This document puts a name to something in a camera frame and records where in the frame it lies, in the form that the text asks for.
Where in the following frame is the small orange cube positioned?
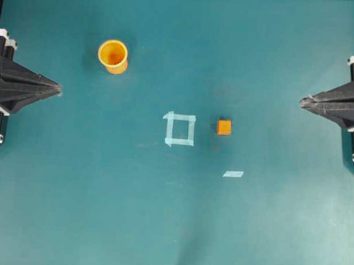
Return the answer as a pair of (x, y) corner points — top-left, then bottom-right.
(217, 119), (232, 135)

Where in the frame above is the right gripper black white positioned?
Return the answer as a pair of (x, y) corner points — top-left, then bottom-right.
(299, 56), (354, 162)

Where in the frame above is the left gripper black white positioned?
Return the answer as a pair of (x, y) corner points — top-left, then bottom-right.
(0, 29), (61, 145)

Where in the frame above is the orange plastic cup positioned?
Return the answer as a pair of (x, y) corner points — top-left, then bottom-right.
(97, 39), (129, 75)

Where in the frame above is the light tape strip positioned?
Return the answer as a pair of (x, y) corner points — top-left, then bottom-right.
(222, 171), (244, 178)

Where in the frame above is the light tape square outline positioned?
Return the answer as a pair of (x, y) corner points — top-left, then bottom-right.
(163, 111), (196, 147)

